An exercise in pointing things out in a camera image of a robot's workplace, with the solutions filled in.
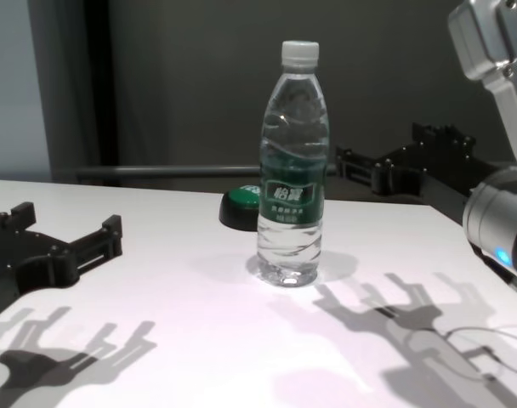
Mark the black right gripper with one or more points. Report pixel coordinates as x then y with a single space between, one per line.
428 170

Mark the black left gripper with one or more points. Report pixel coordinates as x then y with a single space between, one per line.
16 259

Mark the clear water bottle green label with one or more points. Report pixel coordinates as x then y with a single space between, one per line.
292 178

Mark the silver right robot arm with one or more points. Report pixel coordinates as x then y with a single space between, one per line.
496 217

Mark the green YES button black base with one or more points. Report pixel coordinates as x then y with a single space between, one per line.
239 210

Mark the grey horizontal wall rail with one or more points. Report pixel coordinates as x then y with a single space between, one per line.
177 172

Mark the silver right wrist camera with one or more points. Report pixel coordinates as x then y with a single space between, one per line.
492 42

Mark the black vertical wall post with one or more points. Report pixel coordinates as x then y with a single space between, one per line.
98 85

